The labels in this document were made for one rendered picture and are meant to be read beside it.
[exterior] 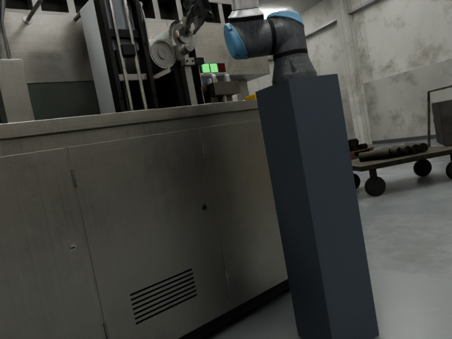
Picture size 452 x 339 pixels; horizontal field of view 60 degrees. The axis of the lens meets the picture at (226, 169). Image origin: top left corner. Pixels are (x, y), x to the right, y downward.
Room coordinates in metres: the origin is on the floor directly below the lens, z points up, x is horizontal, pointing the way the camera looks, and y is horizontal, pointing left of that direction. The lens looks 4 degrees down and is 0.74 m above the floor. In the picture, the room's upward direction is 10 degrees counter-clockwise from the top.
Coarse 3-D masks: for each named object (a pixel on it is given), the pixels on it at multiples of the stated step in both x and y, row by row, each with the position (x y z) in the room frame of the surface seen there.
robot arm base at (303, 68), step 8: (304, 48) 1.29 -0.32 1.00; (280, 56) 1.30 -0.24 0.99; (288, 56) 1.28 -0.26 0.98; (296, 56) 1.28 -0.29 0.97; (304, 56) 1.29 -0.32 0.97; (280, 64) 1.29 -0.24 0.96; (288, 64) 1.28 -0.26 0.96; (296, 64) 1.27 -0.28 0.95; (304, 64) 1.28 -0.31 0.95; (280, 72) 1.29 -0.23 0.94; (288, 72) 1.28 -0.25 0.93; (296, 72) 1.26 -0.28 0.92; (304, 72) 1.26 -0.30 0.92; (312, 72) 1.28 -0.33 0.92; (272, 80) 1.33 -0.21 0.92; (280, 80) 1.29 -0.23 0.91
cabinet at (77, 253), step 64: (128, 128) 1.30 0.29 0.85; (192, 128) 1.47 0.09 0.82; (256, 128) 1.67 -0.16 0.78; (0, 192) 1.05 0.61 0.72; (64, 192) 1.15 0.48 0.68; (128, 192) 1.27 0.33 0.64; (192, 192) 1.43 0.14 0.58; (256, 192) 1.63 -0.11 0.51; (0, 256) 1.03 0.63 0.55; (64, 256) 1.12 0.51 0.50; (128, 256) 1.25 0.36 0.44; (192, 256) 1.40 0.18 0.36; (256, 256) 1.59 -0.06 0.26; (0, 320) 1.01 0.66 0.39; (64, 320) 1.10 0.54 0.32; (128, 320) 1.22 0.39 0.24; (192, 320) 1.37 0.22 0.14
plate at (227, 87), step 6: (210, 84) 1.87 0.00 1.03; (216, 84) 1.85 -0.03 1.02; (222, 84) 1.88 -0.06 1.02; (228, 84) 1.90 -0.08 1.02; (234, 84) 1.93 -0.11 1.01; (210, 90) 1.87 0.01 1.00; (216, 90) 1.85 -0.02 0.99; (222, 90) 1.87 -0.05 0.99; (228, 90) 1.90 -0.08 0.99; (234, 90) 1.92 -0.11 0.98; (204, 96) 1.91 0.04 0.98; (210, 96) 1.88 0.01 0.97; (216, 96) 1.91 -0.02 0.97
